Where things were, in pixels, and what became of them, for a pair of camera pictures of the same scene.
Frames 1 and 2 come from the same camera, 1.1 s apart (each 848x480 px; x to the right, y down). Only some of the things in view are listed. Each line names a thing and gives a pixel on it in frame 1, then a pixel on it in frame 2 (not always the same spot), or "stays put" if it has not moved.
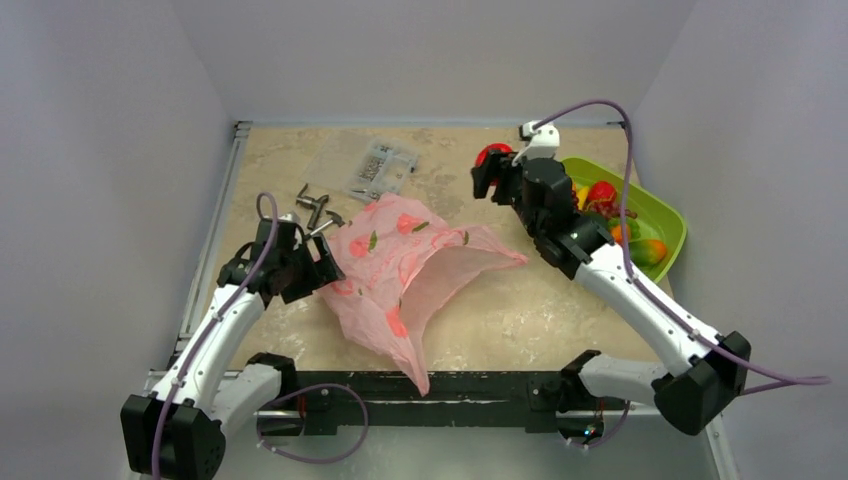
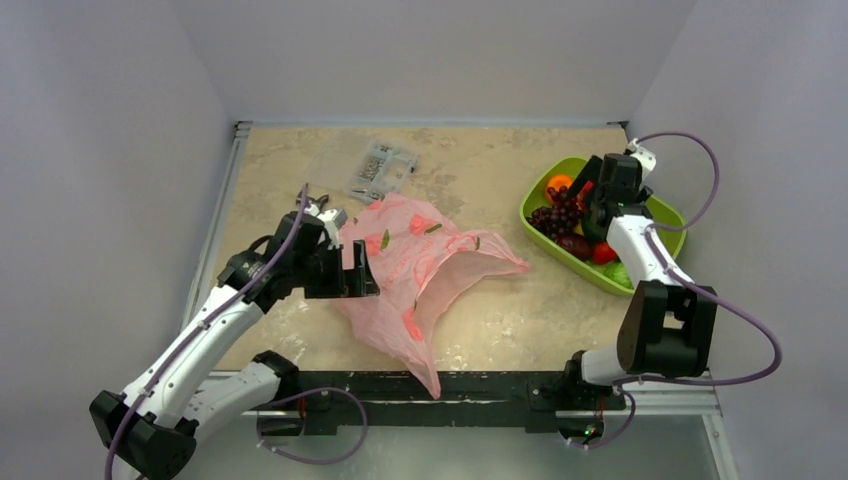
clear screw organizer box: x=385 y=167 stays put
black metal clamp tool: x=311 y=203 stays put
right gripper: x=502 y=182 → x=597 y=206
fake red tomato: x=485 y=153 → x=580 y=200
